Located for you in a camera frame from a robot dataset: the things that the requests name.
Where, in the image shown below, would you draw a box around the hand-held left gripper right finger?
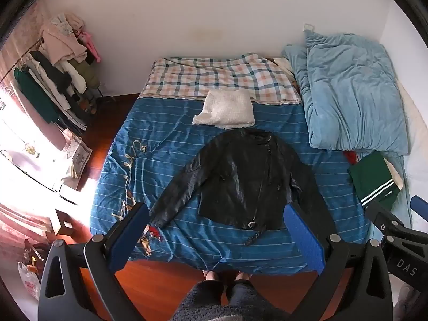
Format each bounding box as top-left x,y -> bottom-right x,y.
282,202 -> 393,321

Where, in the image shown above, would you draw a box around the light blue quilt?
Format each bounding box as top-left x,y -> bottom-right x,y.
281,33 -> 410,157

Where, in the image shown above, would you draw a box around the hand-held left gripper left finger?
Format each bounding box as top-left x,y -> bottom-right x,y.
38,202 -> 151,321

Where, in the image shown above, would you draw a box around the pile of beige coats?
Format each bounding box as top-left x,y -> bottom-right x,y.
38,13 -> 88,66

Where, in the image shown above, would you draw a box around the white plastic bag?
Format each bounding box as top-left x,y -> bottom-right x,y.
17,260 -> 42,301

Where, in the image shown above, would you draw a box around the cream pillow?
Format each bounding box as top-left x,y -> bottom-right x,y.
396,77 -> 428,201

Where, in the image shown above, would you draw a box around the beige patterned tote bag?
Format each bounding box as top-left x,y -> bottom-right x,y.
62,129 -> 93,191

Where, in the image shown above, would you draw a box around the pink curtain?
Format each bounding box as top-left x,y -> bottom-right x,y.
0,2 -> 45,84

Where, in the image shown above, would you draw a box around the cardboard box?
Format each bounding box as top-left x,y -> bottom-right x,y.
54,209 -> 78,236

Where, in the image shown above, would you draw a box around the green garment with white stripes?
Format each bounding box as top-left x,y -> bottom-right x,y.
348,151 -> 401,208

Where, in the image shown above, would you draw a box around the plaid blanket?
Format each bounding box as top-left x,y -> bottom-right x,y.
138,53 -> 303,106

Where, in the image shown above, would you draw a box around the rack of hanging clothes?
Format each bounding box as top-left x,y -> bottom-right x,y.
13,48 -> 102,137

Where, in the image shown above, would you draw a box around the person's grey fleece pants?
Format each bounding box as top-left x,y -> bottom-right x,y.
170,279 -> 292,321

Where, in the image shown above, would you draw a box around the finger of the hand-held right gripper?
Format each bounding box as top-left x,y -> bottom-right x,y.
364,200 -> 405,230
410,195 -> 428,215

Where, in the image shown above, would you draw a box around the white cabinet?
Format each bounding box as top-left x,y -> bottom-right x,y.
0,147 -> 72,204

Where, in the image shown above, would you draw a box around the bed with blue striped sheet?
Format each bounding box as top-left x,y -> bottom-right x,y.
90,97 -> 412,275

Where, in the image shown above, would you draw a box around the pink hangers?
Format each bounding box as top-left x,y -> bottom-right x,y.
75,30 -> 101,63

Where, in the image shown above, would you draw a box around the black leather jacket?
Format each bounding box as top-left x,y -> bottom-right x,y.
149,128 -> 338,239

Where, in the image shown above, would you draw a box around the white fuzzy folded sweater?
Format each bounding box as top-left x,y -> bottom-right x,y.
192,89 -> 256,130

